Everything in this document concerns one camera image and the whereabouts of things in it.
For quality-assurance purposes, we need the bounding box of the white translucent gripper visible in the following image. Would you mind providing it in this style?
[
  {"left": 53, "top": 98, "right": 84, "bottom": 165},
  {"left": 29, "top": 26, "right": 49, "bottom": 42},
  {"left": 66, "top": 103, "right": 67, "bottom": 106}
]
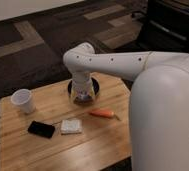
[{"left": 71, "top": 72, "right": 95, "bottom": 104}]

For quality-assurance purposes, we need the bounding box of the dark blue ceramic bowl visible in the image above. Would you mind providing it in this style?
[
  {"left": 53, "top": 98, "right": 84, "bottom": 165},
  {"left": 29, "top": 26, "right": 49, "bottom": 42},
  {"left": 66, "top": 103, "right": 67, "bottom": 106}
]
[{"left": 67, "top": 77, "right": 100, "bottom": 101}]

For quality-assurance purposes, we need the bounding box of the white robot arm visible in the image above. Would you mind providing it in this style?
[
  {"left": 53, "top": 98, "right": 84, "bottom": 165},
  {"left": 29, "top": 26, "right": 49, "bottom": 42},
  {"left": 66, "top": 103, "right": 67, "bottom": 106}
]
[{"left": 63, "top": 43, "right": 189, "bottom": 171}]

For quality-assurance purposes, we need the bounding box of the orange carrot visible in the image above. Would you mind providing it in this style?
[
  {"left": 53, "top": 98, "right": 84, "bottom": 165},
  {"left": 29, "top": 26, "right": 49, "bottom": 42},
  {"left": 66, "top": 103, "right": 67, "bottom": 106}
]
[{"left": 89, "top": 109, "right": 119, "bottom": 120}]

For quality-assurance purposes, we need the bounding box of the white square packet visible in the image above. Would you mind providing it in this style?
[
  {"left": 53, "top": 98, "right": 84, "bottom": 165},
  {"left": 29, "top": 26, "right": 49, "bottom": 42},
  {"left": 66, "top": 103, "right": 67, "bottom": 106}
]
[{"left": 60, "top": 119, "right": 82, "bottom": 134}]

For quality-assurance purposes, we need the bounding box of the black smartphone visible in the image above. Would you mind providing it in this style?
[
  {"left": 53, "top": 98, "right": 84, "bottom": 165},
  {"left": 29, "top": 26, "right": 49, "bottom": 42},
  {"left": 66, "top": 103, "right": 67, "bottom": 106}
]
[{"left": 28, "top": 121, "right": 55, "bottom": 138}]

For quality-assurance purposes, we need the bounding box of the black office chair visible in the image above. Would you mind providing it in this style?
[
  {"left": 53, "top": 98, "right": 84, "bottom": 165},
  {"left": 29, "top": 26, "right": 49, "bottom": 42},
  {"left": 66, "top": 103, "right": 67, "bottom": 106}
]
[{"left": 136, "top": 0, "right": 189, "bottom": 52}]

